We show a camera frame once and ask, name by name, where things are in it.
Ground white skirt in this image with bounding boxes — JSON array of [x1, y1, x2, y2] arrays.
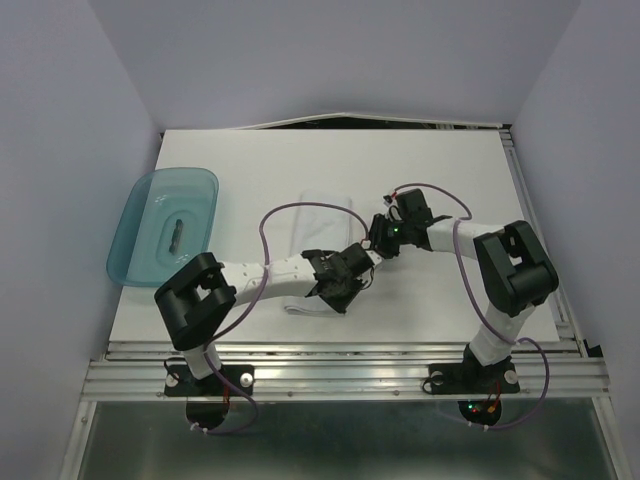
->
[[284, 206, 351, 317]]

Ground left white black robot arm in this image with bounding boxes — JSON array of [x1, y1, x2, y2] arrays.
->
[[154, 243, 382, 394]]

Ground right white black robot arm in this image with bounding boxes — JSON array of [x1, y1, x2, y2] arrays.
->
[[368, 183, 559, 397]]

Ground teal plastic bin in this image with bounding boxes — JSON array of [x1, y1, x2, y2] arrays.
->
[[106, 167, 219, 288]]

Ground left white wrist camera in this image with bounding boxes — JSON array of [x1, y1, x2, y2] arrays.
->
[[365, 249, 385, 270]]

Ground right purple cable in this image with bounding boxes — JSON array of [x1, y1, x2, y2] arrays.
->
[[382, 182, 551, 433]]

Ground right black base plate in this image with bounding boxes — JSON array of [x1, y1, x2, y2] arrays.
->
[[428, 362, 520, 396]]

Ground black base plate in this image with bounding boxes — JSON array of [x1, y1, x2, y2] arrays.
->
[[164, 364, 255, 397], [428, 362, 520, 396]]

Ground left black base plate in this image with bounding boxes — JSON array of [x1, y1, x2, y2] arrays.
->
[[164, 364, 255, 397]]

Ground aluminium frame rail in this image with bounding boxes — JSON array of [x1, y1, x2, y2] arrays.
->
[[81, 341, 610, 402]]

